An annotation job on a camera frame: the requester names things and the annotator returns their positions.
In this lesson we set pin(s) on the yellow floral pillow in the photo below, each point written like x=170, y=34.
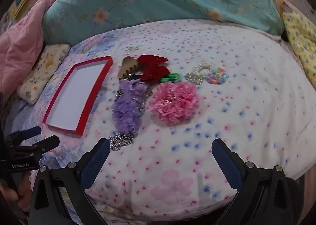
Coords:
x=301, y=40

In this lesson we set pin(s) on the person's left hand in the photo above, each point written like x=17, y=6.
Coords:
x=9, y=196

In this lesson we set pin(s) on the red jewelry tray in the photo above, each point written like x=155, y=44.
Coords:
x=74, y=96

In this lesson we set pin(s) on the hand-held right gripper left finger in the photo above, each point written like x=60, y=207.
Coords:
x=95, y=163

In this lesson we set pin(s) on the cartoon print pillow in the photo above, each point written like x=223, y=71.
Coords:
x=42, y=72

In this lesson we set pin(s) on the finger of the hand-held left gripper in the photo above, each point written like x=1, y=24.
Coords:
x=32, y=132
x=47, y=143

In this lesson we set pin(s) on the red velvet bow hair clip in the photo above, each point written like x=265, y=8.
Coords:
x=154, y=71

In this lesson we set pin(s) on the dark pearl-trimmed hair comb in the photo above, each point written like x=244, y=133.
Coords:
x=133, y=77

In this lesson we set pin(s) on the green braided scrunchie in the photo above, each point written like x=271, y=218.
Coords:
x=171, y=77

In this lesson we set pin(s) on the beige hair claw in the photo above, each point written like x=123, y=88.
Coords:
x=127, y=66

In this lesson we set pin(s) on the pink flower scrunchie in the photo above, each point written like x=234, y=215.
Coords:
x=174, y=103

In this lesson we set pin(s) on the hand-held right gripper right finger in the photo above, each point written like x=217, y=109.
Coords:
x=227, y=163

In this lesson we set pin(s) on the pink blanket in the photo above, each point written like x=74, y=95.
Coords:
x=22, y=40

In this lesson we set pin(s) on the pastel floral bed sheet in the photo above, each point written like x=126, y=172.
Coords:
x=59, y=146

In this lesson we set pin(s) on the purple flower scrunchie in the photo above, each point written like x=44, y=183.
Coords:
x=126, y=109

